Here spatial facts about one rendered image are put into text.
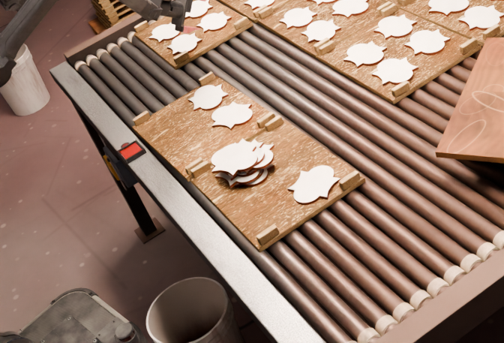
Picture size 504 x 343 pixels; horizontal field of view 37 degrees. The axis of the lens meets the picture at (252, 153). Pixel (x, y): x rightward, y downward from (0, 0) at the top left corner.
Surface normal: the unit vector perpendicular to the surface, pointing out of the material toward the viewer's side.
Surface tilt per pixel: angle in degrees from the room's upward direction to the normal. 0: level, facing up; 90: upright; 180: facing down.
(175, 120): 0
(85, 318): 0
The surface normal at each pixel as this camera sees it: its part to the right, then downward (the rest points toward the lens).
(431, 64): -0.29, -0.75
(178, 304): 0.52, 0.35
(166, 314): 0.75, 0.15
